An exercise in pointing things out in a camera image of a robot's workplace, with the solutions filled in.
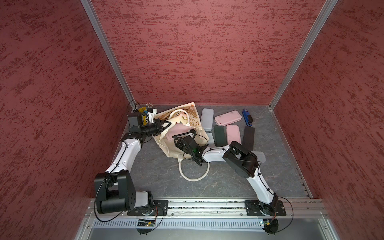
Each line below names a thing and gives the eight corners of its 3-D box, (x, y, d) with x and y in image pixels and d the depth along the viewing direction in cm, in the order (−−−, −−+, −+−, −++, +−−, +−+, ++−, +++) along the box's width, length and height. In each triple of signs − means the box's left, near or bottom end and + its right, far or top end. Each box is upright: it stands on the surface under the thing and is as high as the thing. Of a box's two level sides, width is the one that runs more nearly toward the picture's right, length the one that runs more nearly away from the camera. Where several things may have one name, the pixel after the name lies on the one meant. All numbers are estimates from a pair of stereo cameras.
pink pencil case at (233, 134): (227, 144, 100) (228, 142, 98) (225, 126, 110) (225, 124, 108) (241, 144, 100) (242, 142, 98) (237, 126, 110) (238, 124, 108)
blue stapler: (245, 126, 111) (246, 123, 108) (241, 111, 120) (242, 108, 118) (253, 126, 111) (254, 123, 108) (248, 111, 120) (249, 108, 118)
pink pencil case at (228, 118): (219, 127, 108) (219, 126, 107) (213, 118, 114) (213, 117, 112) (242, 119, 114) (243, 117, 112) (236, 110, 120) (236, 109, 118)
